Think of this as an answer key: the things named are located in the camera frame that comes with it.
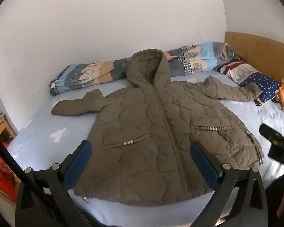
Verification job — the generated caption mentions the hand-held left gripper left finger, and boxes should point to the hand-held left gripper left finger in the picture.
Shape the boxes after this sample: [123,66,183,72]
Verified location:
[15,140,93,227]

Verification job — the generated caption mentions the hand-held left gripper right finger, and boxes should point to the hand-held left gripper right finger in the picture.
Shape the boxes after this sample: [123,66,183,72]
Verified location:
[190,141,268,227]

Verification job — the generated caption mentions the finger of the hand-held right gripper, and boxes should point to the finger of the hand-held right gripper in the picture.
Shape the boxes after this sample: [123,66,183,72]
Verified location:
[259,123,284,147]

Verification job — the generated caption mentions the olive quilted hooded jacket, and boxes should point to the olive quilted hooded jacket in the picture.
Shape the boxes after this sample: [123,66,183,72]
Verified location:
[51,49,264,206]

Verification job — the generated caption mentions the light blue cloud bed sheet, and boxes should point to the light blue cloud bed sheet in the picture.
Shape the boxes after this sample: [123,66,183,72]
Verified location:
[5,70,284,227]

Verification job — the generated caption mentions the star and stripe patterned pillow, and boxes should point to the star and stripe patterned pillow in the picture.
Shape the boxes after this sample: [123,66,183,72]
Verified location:
[213,56,282,106]

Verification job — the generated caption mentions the wooden headboard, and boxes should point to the wooden headboard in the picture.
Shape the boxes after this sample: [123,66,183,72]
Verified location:
[224,32,284,88]

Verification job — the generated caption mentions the red plastic bag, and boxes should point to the red plastic bag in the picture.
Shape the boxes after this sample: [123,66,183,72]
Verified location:
[0,142,19,201]

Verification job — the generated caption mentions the wooden shelf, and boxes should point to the wooden shelf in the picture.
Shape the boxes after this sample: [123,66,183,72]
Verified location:
[0,113,17,145]

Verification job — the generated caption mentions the rolled patchwork cartoon quilt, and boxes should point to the rolled patchwork cartoon quilt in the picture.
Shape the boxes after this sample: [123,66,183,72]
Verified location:
[49,42,237,96]

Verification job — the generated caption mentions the black cable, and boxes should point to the black cable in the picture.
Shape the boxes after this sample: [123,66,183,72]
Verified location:
[0,126,62,227]

